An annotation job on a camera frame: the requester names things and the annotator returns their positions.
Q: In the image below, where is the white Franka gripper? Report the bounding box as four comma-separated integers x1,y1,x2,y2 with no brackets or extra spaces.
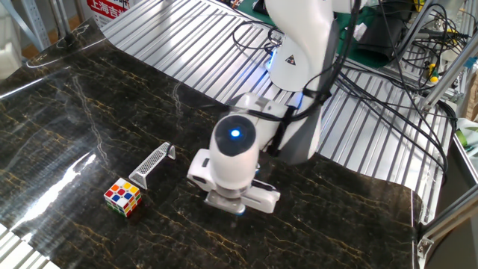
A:
186,148,282,217

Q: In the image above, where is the colourful Rubik's cube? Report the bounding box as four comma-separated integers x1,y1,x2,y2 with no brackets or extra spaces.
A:
103,177,143,218

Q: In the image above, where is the black marble-pattern mat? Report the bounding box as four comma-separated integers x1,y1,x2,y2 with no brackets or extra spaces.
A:
0,18,425,269

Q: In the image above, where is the green cutting mat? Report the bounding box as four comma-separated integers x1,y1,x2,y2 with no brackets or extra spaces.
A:
238,0,397,69

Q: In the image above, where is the black fabric pouch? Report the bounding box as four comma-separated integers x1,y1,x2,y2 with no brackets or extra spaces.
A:
355,13,407,64

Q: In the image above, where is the green tape roll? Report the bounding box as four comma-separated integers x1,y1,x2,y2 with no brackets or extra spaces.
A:
454,118,478,158

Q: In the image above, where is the yellow-green screwdriver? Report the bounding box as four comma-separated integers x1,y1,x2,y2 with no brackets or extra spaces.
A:
427,62,440,84

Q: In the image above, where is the red-white printed carton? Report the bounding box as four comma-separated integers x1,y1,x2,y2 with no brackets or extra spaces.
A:
86,0,131,28

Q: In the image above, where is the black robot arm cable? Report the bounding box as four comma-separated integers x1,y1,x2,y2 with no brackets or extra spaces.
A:
201,0,363,158

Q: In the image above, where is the black cable tangle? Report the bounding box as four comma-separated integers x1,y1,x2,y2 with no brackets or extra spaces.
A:
231,20,459,184

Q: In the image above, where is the grey aluminium frame corner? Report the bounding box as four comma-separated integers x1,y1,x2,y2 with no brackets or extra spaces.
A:
416,185,478,259

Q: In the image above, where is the slanted aluminium profile post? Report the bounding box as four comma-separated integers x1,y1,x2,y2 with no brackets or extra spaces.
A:
420,37,478,111

